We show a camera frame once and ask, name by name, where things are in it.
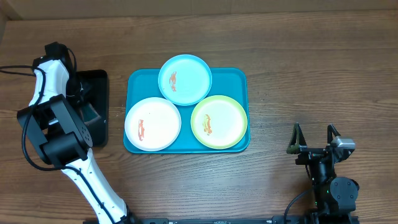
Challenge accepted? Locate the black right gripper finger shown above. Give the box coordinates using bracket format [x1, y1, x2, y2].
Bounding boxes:
[327, 124, 340, 146]
[286, 123, 307, 154]

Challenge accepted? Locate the white plate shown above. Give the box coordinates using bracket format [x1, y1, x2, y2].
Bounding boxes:
[124, 97, 182, 152]

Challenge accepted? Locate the light blue plate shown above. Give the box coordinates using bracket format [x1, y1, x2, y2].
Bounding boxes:
[158, 54, 213, 106]

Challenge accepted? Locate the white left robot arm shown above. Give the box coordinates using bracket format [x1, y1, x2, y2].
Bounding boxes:
[17, 42, 137, 223]

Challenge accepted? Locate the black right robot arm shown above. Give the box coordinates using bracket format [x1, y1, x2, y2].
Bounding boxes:
[287, 123, 359, 223]

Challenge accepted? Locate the black water tray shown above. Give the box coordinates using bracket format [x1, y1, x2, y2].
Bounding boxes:
[76, 70, 109, 147]

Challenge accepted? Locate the yellow-green plate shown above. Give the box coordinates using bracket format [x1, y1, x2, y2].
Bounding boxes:
[190, 95, 248, 150]

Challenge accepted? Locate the brown cardboard backdrop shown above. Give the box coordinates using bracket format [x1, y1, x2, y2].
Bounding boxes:
[1, 0, 397, 20]

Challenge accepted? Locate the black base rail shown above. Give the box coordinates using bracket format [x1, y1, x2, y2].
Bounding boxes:
[82, 215, 360, 224]

